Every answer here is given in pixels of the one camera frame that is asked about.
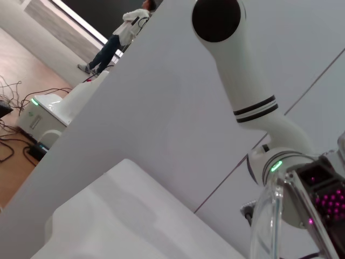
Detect clear white glasses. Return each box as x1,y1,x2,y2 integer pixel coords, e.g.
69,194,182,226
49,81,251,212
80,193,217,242
249,171,287,259

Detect white machine with green light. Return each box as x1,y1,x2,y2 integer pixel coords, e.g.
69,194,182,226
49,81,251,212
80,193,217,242
15,70,110,144

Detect person in white shirt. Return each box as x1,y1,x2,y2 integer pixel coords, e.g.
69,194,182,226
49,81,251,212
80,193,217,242
77,0,157,78

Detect black box with blue light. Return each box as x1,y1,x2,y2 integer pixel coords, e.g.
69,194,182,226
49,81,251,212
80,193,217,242
27,141,51,163

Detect flat black device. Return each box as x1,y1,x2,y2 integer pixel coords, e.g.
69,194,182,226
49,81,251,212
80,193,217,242
0,100,14,118

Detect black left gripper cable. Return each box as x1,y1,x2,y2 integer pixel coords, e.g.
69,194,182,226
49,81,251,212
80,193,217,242
240,203,256,226

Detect black floor cable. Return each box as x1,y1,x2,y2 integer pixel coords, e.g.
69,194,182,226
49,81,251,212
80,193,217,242
0,118,37,164
18,86,74,117
0,74,23,108

